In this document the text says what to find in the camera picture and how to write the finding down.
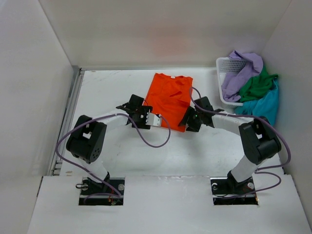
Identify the teal t shirt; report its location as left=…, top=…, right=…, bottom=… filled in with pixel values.
left=234, top=79, right=279, bottom=126

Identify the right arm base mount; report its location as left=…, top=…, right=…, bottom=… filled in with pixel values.
left=210, top=177, right=258, bottom=205

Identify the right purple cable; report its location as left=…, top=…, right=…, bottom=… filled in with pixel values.
left=189, top=86, right=292, bottom=198

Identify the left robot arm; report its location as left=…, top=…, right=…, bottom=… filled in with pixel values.
left=66, top=94, right=153, bottom=193

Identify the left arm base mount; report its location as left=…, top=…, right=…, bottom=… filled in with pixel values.
left=75, top=177, right=125, bottom=206

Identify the white laundry basket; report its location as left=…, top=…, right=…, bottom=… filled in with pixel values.
left=216, top=57, right=251, bottom=108

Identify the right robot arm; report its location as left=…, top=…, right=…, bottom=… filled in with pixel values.
left=178, top=97, right=282, bottom=196

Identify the lilac t shirt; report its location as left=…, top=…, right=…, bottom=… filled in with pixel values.
left=221, top=50, right=264, bottom=102

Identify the green t shirt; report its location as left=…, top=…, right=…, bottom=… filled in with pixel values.
left=238, top=66, right=279, bottom=103

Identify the orange t shirt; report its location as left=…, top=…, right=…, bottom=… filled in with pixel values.
left=145, top=73, right=193, bottom=132

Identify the purple cable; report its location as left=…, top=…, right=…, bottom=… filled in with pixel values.
left=55, top=113, right=171, bottom=204
left=189, top=86, right=292, bottom=198

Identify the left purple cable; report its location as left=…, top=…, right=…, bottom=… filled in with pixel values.
left=55, top=113, right=171, bottom=204

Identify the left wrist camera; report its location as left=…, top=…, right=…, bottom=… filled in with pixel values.
left=146, top=112, right=162, bottom=127

